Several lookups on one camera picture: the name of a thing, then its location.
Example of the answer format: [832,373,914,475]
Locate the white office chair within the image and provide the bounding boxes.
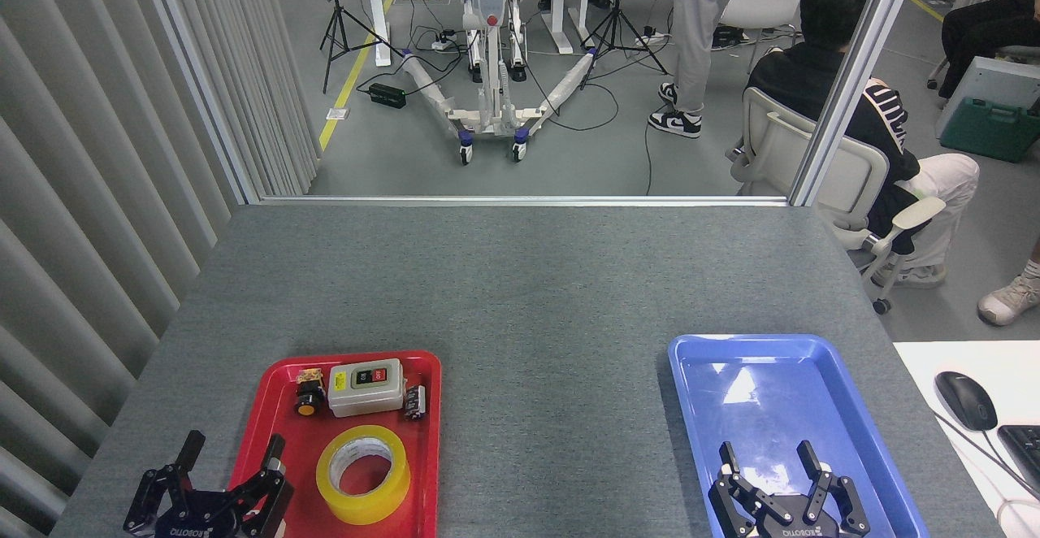
[726,87,947,315]

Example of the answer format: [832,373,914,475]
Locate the silver horizontal rail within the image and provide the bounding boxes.
[258,194,791,208]

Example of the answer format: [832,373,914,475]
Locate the white cable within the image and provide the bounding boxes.
[997,495,1040,533]

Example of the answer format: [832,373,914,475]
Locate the white flat box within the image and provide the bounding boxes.
[934,56,1040,141]

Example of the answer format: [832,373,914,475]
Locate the red plastic tray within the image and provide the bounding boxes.
[228,350,443,538]

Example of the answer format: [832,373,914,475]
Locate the blue plastic tray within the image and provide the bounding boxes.
[668,334,930,538]

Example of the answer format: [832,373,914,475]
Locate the grey on-off switch box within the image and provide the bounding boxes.
[327,358,406,419]

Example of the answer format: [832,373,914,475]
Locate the black computer mouse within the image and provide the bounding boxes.
[934,371,999,432]

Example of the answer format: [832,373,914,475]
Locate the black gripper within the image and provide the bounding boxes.
[123,430,294,538]
[708,440,870,538]

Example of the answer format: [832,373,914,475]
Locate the black orange push button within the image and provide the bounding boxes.
[294,368,327,418]

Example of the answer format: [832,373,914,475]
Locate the yellow tape roll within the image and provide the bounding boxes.
[316,425,411,526]

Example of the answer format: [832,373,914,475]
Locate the green plastic case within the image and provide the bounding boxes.
[940,98,1040,164]

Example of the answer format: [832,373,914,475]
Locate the seated person with dark trousers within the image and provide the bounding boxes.
[927,0,1040,102]

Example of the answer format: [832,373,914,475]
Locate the white stand on wheels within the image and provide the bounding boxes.
[401,0,599,166]

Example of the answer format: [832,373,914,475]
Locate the black power adapter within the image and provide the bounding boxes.
[367,82,408,110]

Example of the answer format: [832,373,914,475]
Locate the black tripod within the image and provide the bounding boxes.
[580,0,670,89]
[318,0,405,95]

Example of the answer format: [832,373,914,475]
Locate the black keyboard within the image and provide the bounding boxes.
[997,424,1040,496]

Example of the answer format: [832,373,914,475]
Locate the silver slanted post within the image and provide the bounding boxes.
[789,0,927,207]
[133,0,262,206]

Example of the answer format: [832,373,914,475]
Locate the person's legs with white shoes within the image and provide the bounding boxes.
[977,237,1040,328]

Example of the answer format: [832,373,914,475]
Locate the standing person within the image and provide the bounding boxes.
[648,0,757,139]

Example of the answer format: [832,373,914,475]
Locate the black mouse cable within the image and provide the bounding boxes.
[933,410,1040,503]

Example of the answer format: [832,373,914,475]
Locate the seated person in chair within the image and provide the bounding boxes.
[745,0,982,289]

